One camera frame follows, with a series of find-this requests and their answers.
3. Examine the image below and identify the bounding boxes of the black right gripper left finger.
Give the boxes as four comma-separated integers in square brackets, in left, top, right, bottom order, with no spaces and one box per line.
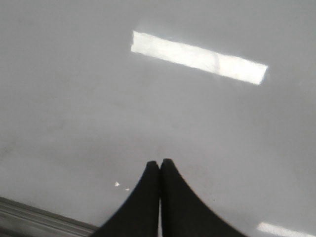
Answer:
[92,161,160,237]

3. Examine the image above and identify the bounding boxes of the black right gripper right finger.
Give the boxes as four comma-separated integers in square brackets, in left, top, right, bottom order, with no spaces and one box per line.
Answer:
[160,158,243,237]

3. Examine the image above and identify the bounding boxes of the white whiteboard with metal frame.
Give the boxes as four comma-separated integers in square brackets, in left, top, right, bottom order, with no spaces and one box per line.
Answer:
[0,0,316,237]

